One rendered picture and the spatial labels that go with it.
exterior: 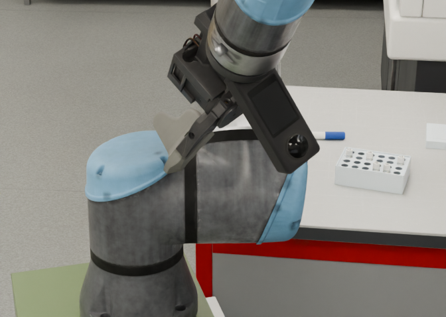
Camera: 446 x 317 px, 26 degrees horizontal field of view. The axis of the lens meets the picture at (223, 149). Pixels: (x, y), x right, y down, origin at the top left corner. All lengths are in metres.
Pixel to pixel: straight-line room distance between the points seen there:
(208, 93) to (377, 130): 1.06
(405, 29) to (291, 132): 1.30
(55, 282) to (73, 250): 1.71
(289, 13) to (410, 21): 1.44
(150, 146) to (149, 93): 2.99
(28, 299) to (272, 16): 0.63
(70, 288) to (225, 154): 0.31
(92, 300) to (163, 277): 0.09
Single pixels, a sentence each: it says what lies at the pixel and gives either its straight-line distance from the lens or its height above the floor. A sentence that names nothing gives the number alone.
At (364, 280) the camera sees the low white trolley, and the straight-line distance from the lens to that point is 1.71.
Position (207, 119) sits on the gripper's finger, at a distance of 0.97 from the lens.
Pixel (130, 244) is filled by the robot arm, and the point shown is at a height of 0.99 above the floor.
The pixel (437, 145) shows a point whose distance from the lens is 1.93.
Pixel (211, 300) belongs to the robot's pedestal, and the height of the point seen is 0.76.
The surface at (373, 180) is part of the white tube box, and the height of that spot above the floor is 0.78.
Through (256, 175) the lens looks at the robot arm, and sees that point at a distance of 1.13.
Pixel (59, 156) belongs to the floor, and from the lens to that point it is 3.63.
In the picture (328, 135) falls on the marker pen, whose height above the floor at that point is 0.77.
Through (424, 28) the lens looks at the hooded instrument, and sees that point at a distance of 2.24.
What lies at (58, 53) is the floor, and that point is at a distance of 4.65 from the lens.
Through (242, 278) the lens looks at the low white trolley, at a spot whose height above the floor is 0.64.
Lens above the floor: 1.59
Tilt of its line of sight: 26 degrees down
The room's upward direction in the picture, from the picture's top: straight up
